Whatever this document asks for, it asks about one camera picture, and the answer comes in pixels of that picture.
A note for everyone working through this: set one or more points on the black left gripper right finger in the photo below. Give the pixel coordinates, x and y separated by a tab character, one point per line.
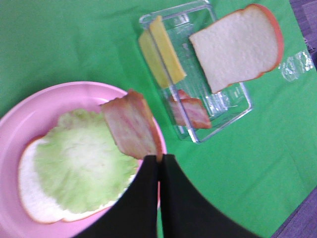
185	213

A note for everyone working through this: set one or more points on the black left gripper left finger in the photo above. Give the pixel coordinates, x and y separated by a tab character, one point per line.
134	215

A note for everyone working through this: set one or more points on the green toy lettuce leaf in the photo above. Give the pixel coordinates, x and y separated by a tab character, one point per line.
79	164

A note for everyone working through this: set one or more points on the toy bacon strip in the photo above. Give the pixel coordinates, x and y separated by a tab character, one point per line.
132	126
196	112

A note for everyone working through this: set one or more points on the toy bread slice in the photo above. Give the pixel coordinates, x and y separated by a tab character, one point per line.
239	47
39	206

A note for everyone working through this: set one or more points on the yellow toy cheese slice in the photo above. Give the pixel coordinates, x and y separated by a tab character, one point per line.
160	54

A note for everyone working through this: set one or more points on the green tablecloth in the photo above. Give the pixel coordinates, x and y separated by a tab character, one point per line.
257	170

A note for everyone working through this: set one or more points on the right clear plastic tray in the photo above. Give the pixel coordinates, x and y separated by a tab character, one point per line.
224	107

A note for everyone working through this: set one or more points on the pink round plate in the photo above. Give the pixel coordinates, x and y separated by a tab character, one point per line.
32	118

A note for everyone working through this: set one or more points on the clear plastic wrap piece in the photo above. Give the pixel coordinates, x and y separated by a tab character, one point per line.
295	66

